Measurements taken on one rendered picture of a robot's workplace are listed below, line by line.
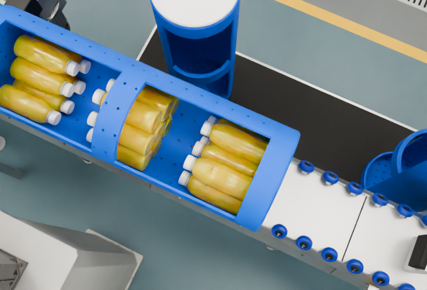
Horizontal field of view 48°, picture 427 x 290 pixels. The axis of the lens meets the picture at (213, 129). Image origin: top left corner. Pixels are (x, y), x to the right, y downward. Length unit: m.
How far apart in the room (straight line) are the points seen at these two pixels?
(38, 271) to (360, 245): 0.87
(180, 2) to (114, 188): 1.18
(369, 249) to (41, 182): 1.62
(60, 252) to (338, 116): 1.52
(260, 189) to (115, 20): 1.75
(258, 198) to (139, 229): 1.30
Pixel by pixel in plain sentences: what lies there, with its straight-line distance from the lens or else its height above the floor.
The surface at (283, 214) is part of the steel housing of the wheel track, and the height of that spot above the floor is 0.93.
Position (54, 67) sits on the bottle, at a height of 1.12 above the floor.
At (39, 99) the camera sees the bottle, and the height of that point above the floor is 1.06.
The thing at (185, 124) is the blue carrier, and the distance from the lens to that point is 1.43.
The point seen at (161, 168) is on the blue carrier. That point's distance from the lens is 1.39.
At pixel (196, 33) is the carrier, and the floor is 1.00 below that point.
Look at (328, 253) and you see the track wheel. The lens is 1.40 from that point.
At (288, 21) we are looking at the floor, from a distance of 2.67.
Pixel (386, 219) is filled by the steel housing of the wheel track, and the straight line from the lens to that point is 1.51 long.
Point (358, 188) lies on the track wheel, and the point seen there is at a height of 0.98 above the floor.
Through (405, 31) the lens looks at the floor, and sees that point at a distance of 2.80.
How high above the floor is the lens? 2.35
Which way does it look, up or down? 75 degrees down
